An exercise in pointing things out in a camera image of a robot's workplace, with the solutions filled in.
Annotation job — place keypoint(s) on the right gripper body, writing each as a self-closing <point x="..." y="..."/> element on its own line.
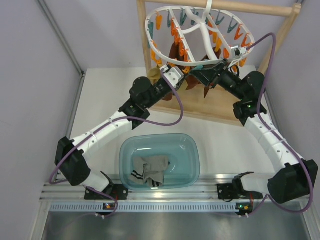
<point x="226" y="79"/>

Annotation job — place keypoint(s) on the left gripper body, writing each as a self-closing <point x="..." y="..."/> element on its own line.
<point x="160" y="90"/>

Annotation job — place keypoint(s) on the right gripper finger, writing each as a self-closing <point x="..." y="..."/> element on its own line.
<point x="205" y="75"/>
<point x="222" y="64"/>

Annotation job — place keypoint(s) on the yellow sock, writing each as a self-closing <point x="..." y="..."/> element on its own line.
<point x="185" y="84"/>
<point x="154" y="74"/>

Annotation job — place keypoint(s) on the white round clip hanger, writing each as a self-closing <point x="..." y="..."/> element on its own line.
<point x="205" y="35"/>

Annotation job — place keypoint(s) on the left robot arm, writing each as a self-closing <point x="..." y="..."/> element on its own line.
<point x="72" y="154"/>

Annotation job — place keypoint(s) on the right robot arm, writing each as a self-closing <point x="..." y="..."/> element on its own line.
<point x="294" y="177"/>

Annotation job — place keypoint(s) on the wooden hanging rack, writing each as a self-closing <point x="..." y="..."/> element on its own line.
<point x="214" y="104"/>

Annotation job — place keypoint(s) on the teal plastic tub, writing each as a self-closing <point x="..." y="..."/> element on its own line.
<point x="184" y="168"/>

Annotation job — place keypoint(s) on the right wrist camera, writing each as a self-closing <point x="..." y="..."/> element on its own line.
<point x="237" y="52"/>

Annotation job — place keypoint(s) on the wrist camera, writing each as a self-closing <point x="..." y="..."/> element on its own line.
<point x="172" y="75"/>
<point x="237" y="52"/>

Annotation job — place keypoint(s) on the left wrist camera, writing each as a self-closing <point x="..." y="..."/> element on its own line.
<point x="172" y="75"/>

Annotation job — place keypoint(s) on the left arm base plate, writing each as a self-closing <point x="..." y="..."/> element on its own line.
<point x="116" y="191"/>

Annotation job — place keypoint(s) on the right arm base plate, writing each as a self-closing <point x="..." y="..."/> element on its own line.
<point x="227" y="193"/>

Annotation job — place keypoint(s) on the slotted cable duct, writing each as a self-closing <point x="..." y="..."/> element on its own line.
<point x="151" y="207"/>

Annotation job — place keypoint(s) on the aluminium mounting rail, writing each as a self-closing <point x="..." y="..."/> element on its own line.
<point x="205" y="188"/>

